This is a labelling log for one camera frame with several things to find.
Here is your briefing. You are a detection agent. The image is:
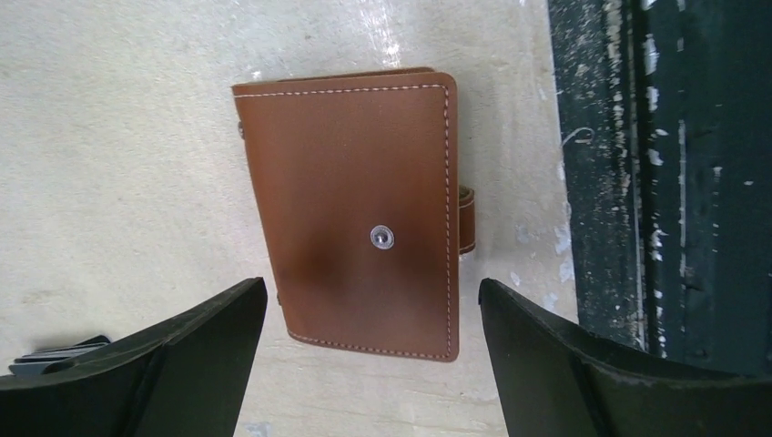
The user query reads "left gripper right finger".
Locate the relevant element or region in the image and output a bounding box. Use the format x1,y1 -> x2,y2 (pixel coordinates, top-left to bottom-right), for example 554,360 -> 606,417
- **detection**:
478,279 -> 771,436

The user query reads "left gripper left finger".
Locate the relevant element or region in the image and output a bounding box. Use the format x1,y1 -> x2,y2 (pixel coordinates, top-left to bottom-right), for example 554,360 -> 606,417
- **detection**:
1,278 -> 268,436

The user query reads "brown leather card holder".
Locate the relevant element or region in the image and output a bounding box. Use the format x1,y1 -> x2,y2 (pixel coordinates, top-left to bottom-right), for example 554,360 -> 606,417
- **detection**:
232,67 -> 475,362

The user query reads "black cards stack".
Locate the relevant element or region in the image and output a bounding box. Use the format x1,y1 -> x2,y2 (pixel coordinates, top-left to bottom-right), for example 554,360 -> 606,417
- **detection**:
8,335 -> 112,376

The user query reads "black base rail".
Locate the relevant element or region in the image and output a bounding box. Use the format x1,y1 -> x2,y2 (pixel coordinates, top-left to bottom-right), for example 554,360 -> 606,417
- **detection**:
548,0 -> 771,376

